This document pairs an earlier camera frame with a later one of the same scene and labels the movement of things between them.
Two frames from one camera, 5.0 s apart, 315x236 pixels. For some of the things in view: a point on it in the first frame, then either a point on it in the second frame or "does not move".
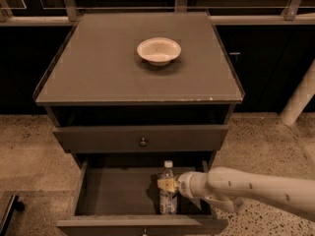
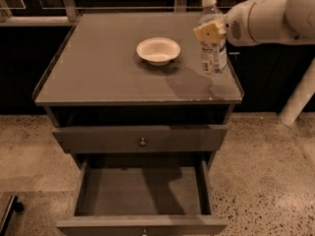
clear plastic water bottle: (168, 201) to (213, 55)
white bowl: (158, 51) does not move
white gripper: (184, 185) to (236, 26)
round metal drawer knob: (143, 143) does not move
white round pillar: (300, 97) does not move
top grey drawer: (143, 138) does not move
